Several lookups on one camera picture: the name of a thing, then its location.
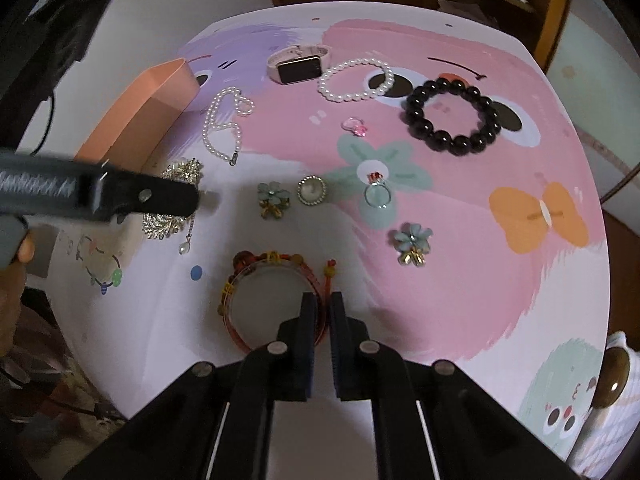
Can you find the pink smart watch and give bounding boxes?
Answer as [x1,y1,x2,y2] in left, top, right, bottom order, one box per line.
[267,44,331,84]

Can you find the left hand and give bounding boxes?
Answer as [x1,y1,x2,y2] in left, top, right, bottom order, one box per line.
[0,233,35,356]

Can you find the red string bead bracelet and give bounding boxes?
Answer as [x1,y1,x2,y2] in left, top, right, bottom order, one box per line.
[217,250,339,354]

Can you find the black bead bracelet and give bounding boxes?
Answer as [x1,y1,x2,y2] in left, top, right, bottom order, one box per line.
[404,77,504,156]

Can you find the teal flower earring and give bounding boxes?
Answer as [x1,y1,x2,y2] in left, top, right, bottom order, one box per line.
[257,181,291,219]
[393,223,433,268]

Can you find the pink plastic jewelry box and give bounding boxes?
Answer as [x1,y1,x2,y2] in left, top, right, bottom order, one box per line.
[75,58,200,172]

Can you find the colourful cartoon table mat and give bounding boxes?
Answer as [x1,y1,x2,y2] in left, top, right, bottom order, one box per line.
[48,2,610,457]

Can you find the white pearl bracelet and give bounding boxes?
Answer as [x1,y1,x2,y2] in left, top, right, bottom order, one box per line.
[316,57,396,104]

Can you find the gold leaf hair comb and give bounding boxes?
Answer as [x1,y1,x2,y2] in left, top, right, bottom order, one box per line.
[142,158,203,256]

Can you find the round pearl brooch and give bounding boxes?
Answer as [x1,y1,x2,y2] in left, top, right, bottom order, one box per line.
[296,174,326,207]

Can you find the white pearl necklace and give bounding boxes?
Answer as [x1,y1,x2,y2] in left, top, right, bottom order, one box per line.
[200,86,256,167]

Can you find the silver ring red stone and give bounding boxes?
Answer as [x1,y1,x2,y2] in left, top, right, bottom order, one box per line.
[363,171,393,209]

